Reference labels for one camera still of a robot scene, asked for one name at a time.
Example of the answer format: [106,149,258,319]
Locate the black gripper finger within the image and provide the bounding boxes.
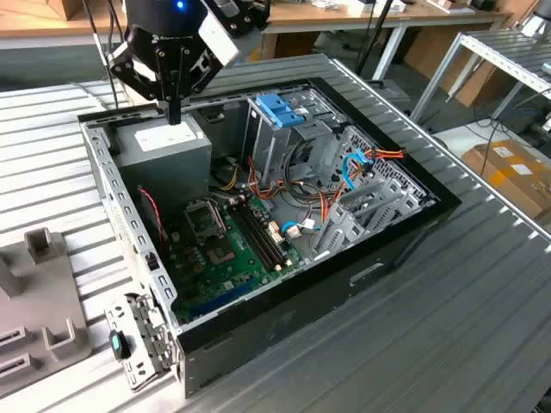
[174,47,223,126]
[107,42,176,126]

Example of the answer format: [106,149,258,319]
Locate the blue data wire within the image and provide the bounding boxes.
[342,147,376,194]

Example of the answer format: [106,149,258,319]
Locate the orange red yellow power wire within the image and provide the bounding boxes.
[320,145,408,225]

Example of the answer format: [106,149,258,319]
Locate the grey metal disk bay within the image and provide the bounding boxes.
[309,171,436,262]

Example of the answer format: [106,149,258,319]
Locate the blue plastic drive latch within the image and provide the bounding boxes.
[254,93,309,129]

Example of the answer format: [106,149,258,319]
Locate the brown wooden box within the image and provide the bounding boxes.
[42,0,85,22]

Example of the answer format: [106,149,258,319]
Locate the brown cardboard box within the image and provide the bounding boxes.
[260,32,322,59]

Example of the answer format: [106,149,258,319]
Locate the grey metal drive cage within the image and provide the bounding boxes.
[240,83,345,190]

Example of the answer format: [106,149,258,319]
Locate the grey power supply unit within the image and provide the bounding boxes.
[112,112,213,213]

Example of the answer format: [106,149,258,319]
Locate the CPU socket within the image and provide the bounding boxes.
[183,198,228,240]

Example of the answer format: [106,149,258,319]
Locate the black RAM slot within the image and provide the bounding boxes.
[226,203,281,273]
[237,200,290,267]

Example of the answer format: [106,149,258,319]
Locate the black tripod stand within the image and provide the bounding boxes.
[356,0,398,83]

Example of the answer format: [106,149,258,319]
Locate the square chipset chip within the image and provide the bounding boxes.
[205,239,237,267]

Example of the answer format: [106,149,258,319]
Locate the green motherboard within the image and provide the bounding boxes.
[165,195,312,326]

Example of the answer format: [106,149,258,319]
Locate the blue expansion slot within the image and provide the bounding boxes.
[189,279,256,317]

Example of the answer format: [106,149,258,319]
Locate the brown cardboard sheets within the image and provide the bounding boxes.
[402,25,517,108]

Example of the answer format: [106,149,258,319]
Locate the grey parts rack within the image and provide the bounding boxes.
[0,230,94,398]

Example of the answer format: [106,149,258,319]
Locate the black open PC case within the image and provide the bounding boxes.
[77,76,462,399]

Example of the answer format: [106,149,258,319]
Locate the black latch with teal tab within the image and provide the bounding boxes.
[108,329,133,361]

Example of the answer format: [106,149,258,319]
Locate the cardboard box with labels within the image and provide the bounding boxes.
[461,139,551,225]

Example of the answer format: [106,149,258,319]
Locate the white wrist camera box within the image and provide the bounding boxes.
[197,11,240,66]

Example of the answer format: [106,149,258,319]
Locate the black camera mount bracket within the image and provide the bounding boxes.
[205,0,272,39]

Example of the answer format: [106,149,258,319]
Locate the yellow orange wire bundle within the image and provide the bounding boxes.
[213,157,242,193]

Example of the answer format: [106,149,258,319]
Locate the red black fan wire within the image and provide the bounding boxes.
[136,184,169,256]

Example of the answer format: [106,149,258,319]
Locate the blue wire with white plug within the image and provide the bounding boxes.
[280,219,323,237]

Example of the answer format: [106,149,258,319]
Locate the grey metal slot bracket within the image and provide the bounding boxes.
[104,292,182,393]

